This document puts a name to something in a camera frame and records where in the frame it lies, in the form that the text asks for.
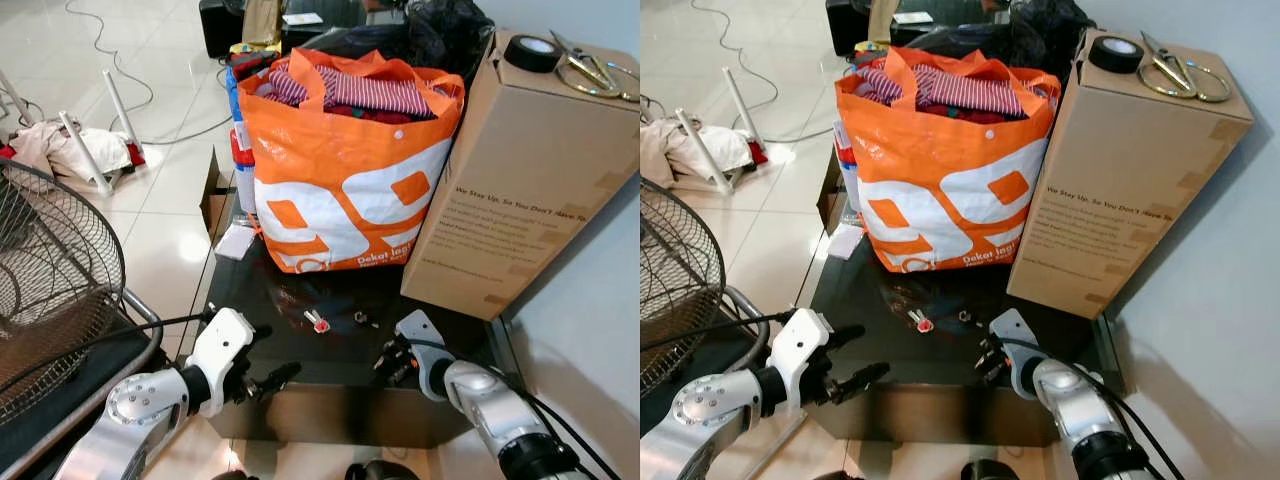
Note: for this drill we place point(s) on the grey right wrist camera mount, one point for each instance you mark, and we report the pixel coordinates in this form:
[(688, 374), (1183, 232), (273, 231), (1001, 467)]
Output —
[(425, 345), (1015, 340)]

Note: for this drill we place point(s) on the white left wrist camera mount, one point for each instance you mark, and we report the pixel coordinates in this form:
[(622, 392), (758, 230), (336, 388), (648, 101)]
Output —
[(222, 340), (802, 345)]

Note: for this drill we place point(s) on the metal frame chair black seat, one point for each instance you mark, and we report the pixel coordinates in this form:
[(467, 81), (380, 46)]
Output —
[(100, 400), (745, 330)]

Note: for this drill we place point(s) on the black tape roll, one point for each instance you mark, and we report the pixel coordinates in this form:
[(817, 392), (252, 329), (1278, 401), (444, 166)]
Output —
[(1100, 60), (515, 60)]

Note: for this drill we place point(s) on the red striped clothes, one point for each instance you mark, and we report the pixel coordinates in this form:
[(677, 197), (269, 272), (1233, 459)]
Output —
[(375, 92), (975, 92)]

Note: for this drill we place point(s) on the black plastic bag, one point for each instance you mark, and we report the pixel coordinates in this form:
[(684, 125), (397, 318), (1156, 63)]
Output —
[(450, 30), (1050, 25)]

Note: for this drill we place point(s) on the small dark metal key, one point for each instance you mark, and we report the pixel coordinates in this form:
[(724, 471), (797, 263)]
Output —
[(362, 319), (968, 318)]

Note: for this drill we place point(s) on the key with red tag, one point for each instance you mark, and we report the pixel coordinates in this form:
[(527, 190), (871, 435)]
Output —
[(921, 323), (320, 324)]

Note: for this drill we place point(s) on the black glass table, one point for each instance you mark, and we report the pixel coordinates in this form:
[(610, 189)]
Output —
[(900, 290), (300, 290)]

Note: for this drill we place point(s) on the small white card box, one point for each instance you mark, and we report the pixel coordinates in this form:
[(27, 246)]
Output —
[(236, 243), (845, 241)]

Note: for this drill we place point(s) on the white plastic tube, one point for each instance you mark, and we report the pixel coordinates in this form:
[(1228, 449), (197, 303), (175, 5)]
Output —
[(743, 108), (702, 150), (122, 115), (88, 155)]

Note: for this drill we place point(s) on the black robot foot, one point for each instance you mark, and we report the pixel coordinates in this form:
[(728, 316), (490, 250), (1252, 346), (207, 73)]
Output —
[(380, 471), (995, 471)]

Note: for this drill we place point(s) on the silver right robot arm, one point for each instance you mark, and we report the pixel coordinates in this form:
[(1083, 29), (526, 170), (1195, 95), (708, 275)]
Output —
[(495, 410), (1085, 410)]

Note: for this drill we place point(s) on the blue white red bag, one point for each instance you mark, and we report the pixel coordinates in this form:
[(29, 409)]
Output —
[(845, 150), (243, 150)]

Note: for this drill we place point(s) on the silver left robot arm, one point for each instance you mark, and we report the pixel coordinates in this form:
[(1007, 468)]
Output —
[(700, 410), (135, 405)]

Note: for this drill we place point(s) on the tan paper bag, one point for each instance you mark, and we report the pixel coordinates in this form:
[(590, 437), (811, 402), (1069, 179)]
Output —
[(262, 22), (881, 20)]

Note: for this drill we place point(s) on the tall brown cardboard box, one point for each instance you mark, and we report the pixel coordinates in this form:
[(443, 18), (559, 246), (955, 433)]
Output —
[(520, 190), (1120, 190)]

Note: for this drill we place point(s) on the white crumpled cloth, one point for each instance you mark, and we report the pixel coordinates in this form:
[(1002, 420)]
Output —
[(60, 150), (665, 150)]

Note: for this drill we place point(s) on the orange and white shopping bag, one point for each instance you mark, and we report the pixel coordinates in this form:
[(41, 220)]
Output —
[(340, 170), (940, 170)]

